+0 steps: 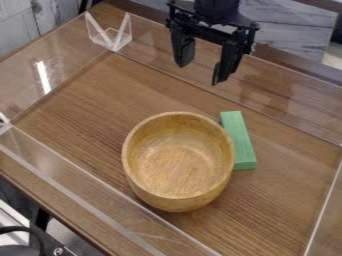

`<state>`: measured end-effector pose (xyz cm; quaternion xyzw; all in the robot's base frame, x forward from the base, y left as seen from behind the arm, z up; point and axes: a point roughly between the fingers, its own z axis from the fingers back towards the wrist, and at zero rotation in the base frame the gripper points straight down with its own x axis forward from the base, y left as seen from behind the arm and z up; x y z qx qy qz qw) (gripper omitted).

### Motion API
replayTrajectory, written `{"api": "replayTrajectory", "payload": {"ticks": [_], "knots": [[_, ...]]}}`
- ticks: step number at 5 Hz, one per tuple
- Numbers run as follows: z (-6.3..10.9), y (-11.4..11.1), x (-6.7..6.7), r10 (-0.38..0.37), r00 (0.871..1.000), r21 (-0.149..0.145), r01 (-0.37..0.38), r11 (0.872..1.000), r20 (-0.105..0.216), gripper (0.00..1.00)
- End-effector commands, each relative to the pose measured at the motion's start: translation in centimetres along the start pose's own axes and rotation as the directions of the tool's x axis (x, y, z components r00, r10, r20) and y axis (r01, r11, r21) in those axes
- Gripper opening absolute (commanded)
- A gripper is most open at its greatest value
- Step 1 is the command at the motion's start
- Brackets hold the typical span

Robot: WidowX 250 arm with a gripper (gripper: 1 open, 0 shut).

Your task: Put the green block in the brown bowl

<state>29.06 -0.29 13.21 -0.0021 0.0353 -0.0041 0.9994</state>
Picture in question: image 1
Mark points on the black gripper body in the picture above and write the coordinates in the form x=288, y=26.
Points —
x=215, y=21

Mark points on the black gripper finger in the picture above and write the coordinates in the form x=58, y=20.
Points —
x=229, y=58
x=183, y=44

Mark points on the green rectangular block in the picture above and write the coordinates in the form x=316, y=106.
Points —
x=233, y=125

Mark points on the brown wooden bowl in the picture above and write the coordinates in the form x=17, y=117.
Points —
x=177, y=159

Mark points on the black metal table leg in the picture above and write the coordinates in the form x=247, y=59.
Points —
x=40, y=218

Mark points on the clear acrylic corner bracket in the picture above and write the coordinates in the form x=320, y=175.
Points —
x=109, y=38

